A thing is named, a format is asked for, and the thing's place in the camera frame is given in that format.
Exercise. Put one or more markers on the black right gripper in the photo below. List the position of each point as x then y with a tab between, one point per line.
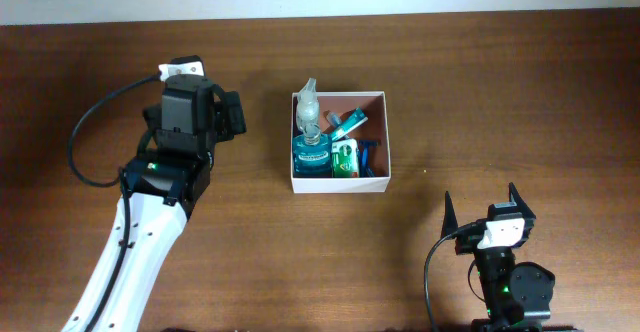
466	240

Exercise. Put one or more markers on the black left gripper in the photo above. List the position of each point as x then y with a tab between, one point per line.
227	117

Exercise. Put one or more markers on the green Listerine mouthwash bottle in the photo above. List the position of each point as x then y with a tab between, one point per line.
311	152

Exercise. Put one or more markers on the green white soap packet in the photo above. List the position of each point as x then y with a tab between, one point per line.
344	156

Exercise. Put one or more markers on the green red toothpaste tube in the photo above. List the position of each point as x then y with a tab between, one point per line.
354	121

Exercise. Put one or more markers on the blue disposable razor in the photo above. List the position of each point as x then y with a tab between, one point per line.
366	160

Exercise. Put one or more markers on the blue white toothbrush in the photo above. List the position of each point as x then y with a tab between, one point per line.
333	119

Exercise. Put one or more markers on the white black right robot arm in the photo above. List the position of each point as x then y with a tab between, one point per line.
517	295

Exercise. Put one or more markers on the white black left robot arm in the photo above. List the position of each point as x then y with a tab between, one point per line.
159	189

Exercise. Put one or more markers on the pink open cardboard box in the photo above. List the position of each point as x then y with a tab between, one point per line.
373	104

